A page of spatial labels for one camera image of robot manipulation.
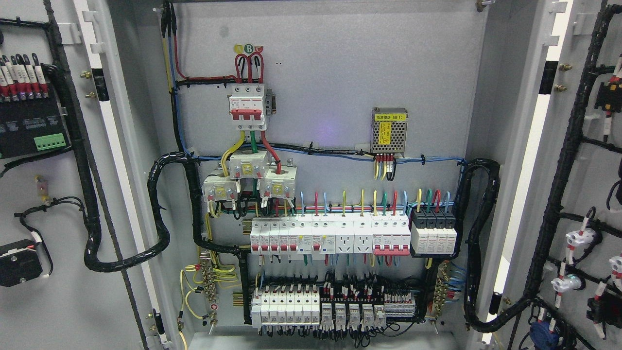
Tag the black white surge protector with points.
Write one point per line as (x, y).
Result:
(433, 233)

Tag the white lower breaker row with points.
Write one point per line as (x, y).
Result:
(286, 305)

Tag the white rotary selector switch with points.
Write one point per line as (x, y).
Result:
(19, 261)

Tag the white current transformers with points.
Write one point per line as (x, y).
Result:
(250, 171)

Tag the main red white breaker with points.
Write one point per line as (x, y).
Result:
(250, 105)

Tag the grey cabinet door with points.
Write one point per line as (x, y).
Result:
(114, 65)
(564, 281)

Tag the black digital power meter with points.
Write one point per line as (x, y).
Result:
(30, 118)

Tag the white din rail sockets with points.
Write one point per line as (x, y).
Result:
(353, 234)

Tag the brass ground bar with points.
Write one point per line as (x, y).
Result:
(440, 290)
(208, 271)

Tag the row of small breakers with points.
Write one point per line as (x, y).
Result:
(293, 236)

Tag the relay terminal block row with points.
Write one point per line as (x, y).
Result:
(355, 309)

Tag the metal mesh power supply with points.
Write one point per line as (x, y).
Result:
(389, 130)

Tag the brass ground bar left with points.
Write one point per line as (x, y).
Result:
(208, 271)

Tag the brass ground bar right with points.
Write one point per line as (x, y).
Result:
(440, 290)

